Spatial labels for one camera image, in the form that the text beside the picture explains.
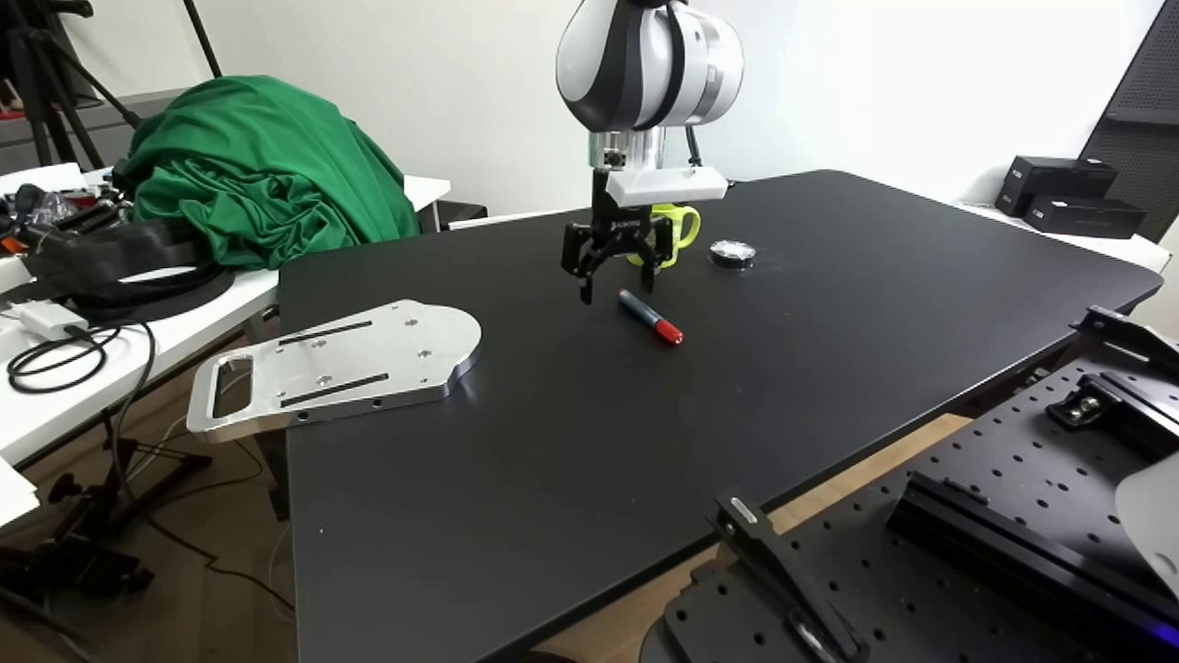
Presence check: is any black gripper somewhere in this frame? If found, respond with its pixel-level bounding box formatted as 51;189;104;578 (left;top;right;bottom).
560;171;663;304

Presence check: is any red marker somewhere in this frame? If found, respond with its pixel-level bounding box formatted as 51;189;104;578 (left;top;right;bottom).
616;286;688;349

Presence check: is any yellow mug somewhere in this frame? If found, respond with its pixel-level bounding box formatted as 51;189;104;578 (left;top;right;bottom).
625;200;705;276

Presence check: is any small silver foil piece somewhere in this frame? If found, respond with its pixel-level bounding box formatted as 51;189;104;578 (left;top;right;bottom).
707;237;759;269

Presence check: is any silver metal plate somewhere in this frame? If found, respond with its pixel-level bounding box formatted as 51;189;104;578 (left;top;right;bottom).
184;298;485;444

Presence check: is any black clamp bar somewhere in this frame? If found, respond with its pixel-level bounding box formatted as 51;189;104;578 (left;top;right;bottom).
715;495;868;663

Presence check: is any green cloth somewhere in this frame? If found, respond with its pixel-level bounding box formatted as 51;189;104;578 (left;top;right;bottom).
109;72;425;273

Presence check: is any black perforated breadboard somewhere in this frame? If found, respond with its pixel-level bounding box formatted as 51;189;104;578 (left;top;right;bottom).
661;354;1179;663

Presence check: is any black device box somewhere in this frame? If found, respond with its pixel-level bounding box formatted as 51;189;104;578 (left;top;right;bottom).
1025;196;1153;239
991;155;1125;220

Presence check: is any thin dark pole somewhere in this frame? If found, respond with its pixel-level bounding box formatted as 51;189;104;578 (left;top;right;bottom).
182;0;228;82

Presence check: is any white side table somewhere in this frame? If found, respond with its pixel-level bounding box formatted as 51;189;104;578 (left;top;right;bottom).
0;163;453;530

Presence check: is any black tripod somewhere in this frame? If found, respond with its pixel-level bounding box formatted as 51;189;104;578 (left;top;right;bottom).
0;0;107;177

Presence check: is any black floor stand base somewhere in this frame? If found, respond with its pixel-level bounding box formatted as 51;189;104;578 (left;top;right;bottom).
0;440;298;619

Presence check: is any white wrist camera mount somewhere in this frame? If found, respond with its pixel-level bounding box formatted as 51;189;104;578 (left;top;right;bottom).
604;163;728;209

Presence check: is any black rail block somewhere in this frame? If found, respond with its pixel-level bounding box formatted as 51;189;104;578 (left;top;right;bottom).
886;470;1179;630

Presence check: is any black metal bracket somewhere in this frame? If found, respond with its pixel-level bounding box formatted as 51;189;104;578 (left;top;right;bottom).
1042;304;1179;459

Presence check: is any black cable loop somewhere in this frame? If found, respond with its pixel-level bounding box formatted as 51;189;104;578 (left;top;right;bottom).
5;320;163;398

